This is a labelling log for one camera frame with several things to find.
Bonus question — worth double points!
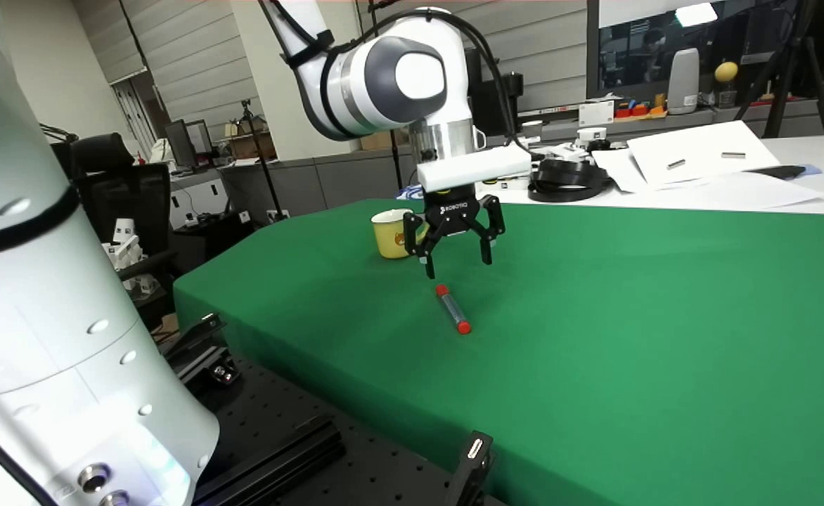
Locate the small white figure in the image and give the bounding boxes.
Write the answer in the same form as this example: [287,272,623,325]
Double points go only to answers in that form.
[106,213,149,272]

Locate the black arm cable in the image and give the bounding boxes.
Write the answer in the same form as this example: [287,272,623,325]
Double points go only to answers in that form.
[446,12,537,156]

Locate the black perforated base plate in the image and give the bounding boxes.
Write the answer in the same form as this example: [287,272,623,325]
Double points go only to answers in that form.
[158,311,512,506]

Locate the black office chair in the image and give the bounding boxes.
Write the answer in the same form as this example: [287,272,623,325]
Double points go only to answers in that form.
[69,128,177,277]

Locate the green table cloth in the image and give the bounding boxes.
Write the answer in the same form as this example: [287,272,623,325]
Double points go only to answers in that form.
[172,196,824,506]

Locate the black camera tripod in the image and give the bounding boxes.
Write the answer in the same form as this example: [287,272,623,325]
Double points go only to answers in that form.
[733,0,824,141]

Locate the black coiled cable bundle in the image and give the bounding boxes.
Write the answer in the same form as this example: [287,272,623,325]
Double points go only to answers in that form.
[525,154,615,204]

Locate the small black flat device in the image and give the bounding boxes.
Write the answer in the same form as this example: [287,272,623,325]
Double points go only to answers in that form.
[748,163,810,183]

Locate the white paper sheet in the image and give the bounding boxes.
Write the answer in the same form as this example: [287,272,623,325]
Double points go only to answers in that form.
[592,138,824,213]
[623,117,785,189]

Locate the small white box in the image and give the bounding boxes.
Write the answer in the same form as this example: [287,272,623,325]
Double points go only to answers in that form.
[574,99,619,128]

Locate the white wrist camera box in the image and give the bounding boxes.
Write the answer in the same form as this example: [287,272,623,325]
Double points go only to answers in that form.
[414,144,537,196]

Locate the grey pen with red cap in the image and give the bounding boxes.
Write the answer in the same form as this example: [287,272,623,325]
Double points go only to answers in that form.
[430,281,475,338]

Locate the small yellow ball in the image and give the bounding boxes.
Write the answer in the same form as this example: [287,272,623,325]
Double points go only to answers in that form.
[712,58,743,86]

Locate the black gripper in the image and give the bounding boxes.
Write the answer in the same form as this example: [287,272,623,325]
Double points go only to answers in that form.
[402,183,509,281]

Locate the orange small items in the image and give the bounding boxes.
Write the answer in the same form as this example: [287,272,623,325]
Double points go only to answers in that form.
[613,90,668,121]

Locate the yellow enamel cup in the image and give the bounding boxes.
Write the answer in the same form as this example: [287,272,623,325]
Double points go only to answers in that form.
[367,204,425,265]

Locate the white upright speaker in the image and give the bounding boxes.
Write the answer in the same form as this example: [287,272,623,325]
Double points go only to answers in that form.
[667,45,703,116]

